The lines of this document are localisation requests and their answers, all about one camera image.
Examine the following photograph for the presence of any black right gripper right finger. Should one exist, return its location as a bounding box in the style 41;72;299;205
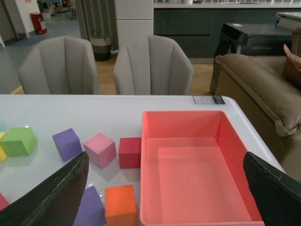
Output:
243;152;301;226

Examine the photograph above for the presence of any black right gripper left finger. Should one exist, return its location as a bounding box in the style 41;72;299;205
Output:
0;152;89;226

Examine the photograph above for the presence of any purple foam cube near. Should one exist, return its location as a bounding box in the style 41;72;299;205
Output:
73;186;106;226

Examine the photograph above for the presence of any purple foam cube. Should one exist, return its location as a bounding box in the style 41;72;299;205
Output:
73;186;106;226
52;128;83;162

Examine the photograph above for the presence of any red foam cube left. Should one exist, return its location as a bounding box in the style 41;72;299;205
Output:
0;194;9;210

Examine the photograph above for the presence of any red foam cube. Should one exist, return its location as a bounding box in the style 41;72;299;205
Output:
119;137;142;169
0;194;9;210

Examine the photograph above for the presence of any purple foam cube far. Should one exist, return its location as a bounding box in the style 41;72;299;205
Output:
52;128;83;162

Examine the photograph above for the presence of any orange foam cube right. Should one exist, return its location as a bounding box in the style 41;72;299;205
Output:
105;185;138;226

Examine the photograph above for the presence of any pink foam cube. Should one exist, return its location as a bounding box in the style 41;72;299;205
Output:
83;133;117;169

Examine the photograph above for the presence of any yellow foam cube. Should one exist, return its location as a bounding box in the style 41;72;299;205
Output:
0;132;7;161

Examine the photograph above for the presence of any green foam cube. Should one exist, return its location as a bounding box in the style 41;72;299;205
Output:
0;127;37;157

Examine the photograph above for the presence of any pink plastic bin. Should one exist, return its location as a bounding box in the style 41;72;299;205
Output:
140;111;263;226

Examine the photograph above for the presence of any brown sofa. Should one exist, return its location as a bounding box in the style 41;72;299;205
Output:
211;54;301;181

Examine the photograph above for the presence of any table label sticker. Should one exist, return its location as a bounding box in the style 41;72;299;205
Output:
193;96;225;104

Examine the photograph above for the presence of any left grey chair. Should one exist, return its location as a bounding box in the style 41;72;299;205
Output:
18;36;99;95

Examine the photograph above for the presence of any grey chair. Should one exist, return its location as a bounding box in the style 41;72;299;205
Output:
18;36;99;95
113;35;194;95

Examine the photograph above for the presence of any woven basket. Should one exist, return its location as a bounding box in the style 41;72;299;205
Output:
90;30;112;61

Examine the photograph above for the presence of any right grey chair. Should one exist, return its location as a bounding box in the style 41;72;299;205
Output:
113;35;194;95

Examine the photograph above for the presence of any red box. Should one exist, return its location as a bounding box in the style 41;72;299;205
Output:
30;12;47;34

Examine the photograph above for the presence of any dark kitchen counter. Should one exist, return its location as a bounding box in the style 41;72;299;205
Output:
153;0;301;58

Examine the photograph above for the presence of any white cabinet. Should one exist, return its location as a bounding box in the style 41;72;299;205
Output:
115;0;154;47

